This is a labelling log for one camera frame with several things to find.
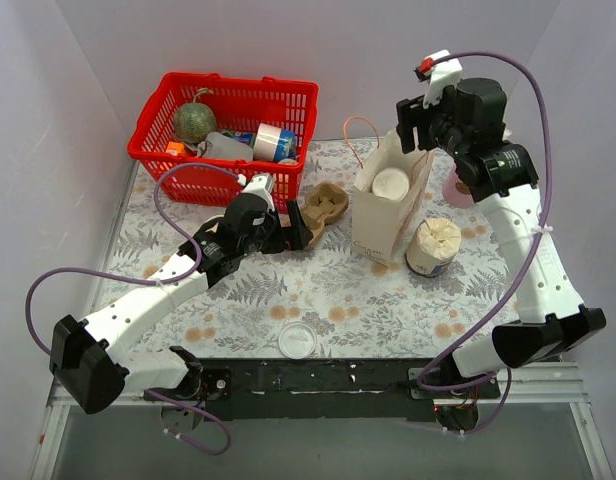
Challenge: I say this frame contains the kraft paper bag orange handles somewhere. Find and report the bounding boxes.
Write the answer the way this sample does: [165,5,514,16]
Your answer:
[352,129,434,266]

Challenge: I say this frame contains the white plastic coffee lid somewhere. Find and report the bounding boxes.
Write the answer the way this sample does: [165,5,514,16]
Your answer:
[278,322,317,360]

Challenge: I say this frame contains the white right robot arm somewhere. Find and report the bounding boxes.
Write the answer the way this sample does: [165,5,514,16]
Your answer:
[396,78,606,398]

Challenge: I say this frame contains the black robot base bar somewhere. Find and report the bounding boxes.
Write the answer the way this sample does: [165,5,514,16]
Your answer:
[142,357,494,431]

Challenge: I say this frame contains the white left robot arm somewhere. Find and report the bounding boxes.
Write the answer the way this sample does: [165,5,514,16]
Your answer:
[50,193,312,414]

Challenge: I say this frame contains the brown pulp cup carrier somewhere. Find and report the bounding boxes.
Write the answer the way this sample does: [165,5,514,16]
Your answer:
[300,181,349,250]

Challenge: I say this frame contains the floral patterned table mat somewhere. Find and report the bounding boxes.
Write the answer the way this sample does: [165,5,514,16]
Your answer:
[108,140,509,358]

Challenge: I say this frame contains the pink straw holder cup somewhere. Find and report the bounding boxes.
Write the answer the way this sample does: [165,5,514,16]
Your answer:
[442,168,474,209]

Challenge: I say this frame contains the blue white can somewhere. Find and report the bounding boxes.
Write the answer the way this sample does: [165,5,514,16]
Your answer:
[253,123,298,163]

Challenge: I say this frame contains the grey pouch package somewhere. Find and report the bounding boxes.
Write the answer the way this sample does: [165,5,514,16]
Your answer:
[197,131,253,162]

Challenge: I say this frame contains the red plastic shopping basket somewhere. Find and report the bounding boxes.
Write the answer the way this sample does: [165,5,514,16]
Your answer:
[127,72,319,212]

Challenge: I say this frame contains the orange small carton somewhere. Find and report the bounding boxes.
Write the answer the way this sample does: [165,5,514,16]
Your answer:
[165,141,186,156]

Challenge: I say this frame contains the green round melon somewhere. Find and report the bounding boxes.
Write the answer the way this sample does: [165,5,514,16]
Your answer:
[173,87,217,144]

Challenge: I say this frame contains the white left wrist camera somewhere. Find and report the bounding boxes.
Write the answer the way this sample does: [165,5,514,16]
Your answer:
[242,173,275,210]

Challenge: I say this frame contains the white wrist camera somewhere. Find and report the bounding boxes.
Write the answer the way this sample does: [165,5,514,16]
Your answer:
[242,173,275,210]
[415,50,463,109]

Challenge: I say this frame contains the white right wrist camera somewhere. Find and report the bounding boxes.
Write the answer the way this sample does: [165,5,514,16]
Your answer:
[415,50,463,109]

